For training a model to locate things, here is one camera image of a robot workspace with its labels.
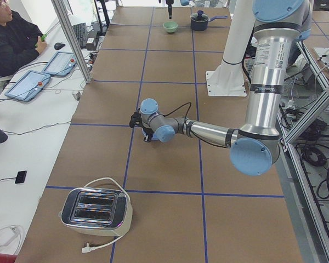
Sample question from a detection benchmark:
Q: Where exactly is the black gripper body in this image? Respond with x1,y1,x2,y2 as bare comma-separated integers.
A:
165,0,174,5
129,109,150,129

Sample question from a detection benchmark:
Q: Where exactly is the green ceramic bowl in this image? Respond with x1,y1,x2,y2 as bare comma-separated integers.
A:
162,21,178,33

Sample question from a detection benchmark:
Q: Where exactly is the blue saucepan with glass lid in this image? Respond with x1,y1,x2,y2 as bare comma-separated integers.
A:
190,10,228,31

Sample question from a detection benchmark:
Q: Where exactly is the black keyboard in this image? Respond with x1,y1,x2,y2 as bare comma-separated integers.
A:
72,22,87,48

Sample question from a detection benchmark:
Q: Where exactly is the upper blue teach pendant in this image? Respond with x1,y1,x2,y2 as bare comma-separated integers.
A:
42,52,76,77

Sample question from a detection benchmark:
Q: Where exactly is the blue teach pendant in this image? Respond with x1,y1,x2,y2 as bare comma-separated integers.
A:
5,70,51,102
42,52,76,77

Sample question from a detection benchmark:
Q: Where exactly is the white toaster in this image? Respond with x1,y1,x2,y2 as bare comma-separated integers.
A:
60,187,133,237

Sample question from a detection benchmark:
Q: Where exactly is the black computer mouse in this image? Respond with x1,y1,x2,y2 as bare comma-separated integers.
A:
54,42,65,50

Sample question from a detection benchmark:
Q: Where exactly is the lower blue teach pendant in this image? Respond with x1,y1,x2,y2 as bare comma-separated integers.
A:
5,70,51,102

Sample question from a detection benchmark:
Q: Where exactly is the small black box device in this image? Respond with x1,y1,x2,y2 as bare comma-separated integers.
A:
15,170,27,184

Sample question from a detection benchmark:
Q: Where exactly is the person in black jacket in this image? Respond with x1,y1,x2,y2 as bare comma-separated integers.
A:
0,1,47,77

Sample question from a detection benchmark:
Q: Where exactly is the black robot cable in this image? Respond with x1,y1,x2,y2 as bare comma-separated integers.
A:
156,102,192,121

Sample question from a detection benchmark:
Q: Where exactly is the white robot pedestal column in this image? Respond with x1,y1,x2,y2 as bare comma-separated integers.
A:
206,0,256,97

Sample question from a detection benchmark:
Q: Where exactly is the aluminium frame post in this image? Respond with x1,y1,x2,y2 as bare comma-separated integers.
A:
51,0,92,84

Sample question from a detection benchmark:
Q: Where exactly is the white toaster power cord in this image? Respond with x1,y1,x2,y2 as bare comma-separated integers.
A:
81,177,133,253

